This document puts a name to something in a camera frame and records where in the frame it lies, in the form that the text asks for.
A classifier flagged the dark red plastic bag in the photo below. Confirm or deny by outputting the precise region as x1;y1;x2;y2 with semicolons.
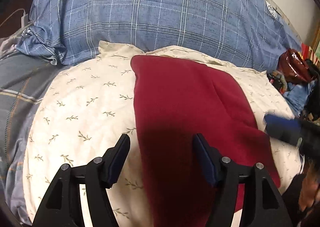
278;48;316;84

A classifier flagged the dark red garment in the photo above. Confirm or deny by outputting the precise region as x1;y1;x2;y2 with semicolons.
131;55;280;226

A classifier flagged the cream leaf-print pillow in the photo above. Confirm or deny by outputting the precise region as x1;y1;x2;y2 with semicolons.
23;41;304;226

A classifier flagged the light blue denim garment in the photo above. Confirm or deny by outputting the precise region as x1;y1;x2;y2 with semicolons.
283;80;316;117

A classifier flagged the white charger with cable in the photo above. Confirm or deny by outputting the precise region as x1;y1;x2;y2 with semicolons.
0;8;29;28

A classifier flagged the grey-blue plaid bed sheet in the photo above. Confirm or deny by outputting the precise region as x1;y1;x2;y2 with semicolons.
1;53;64;225

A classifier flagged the grey crumpled cloth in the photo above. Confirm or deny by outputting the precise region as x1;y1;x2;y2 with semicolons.
0;26;30;58

